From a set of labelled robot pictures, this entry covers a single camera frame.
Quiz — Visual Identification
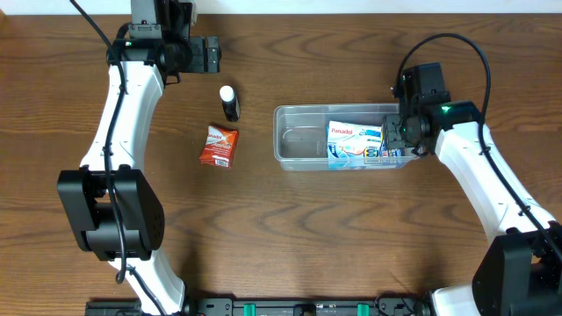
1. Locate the blue Cool Fever box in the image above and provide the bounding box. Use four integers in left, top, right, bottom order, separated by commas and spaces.
327, 143, 405, 169

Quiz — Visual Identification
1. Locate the white blue Panadol box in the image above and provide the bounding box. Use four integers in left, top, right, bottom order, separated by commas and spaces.
327, 121, 383, 158

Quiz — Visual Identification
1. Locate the red Panadol box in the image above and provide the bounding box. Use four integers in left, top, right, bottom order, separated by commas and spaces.
199, 126, 239, 169

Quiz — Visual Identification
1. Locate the clear plastic container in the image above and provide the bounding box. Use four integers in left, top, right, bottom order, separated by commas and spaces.
273, 104, 416, 171

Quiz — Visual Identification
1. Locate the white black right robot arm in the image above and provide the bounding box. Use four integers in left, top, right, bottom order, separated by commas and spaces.
383, 63, 561, 315

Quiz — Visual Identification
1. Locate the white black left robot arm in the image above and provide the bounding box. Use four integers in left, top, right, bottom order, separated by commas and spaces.
57, 0, 221, 315

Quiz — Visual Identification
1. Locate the black bottle white cap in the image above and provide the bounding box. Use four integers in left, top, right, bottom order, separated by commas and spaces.
220, 85, 240, 122

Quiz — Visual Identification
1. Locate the black mounting rail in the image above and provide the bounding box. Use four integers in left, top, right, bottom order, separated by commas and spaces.
84, 296, 431, 316

